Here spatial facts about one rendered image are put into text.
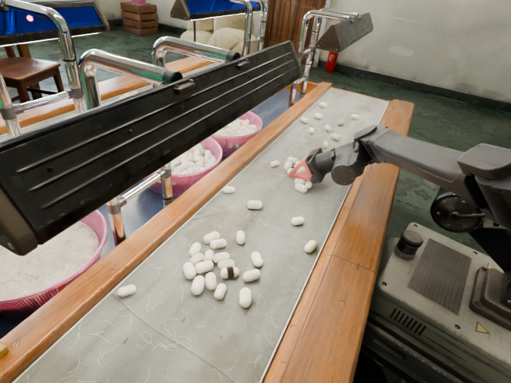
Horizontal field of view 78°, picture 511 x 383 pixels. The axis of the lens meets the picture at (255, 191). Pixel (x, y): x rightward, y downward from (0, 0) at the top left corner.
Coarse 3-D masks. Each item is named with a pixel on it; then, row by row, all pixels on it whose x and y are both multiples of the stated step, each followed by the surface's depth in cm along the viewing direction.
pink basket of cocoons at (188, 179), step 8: (208, 144) 102; (216, 144) 99; (216, 152) 99; (216, 160) 97; (208, 168) 87; (176, 176) 83; (184, 176) 83; (192, 176) 86; (200, 176) 87; (160, 184) 86; (176, 184) 86; (184, 184) 87; (192, 184) 88; (160, 192) 90; (176, 192) 89
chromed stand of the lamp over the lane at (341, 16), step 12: (312, 12) 115; (324, 12) 114; (336, 12) 125; (348, 12) 123; (300, 36) 121; (312, 36) 133; (300, 48) 123; (312, 48) 135; (300, 60) 126; (300, 96) 148; (288, 108) 137
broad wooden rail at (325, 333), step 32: (352, 192) 88; (384, 192) 87; (352, 224) 74; (384, 224) 76; (320, 256) 68; (352, 256) 66; (320, 288) 59; (352, 288) 59; (320, 320) 53; (352, 320) 54; (288, 352) 49; (320, 352) 49; (352, 352) 49
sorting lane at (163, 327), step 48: (336, 96) 159; (288, 144) 110; (336, 144) 114; (240, 192) 84; (288, 192) 87; (336, 192) 89; (192, 240) 68; (288, 240) 71; (144, 288) 57; (240, 288) 60; (288, 288) 61; (96, 336) 50; (144, 336) 50; (192, 336) 51; (240, 336) 52
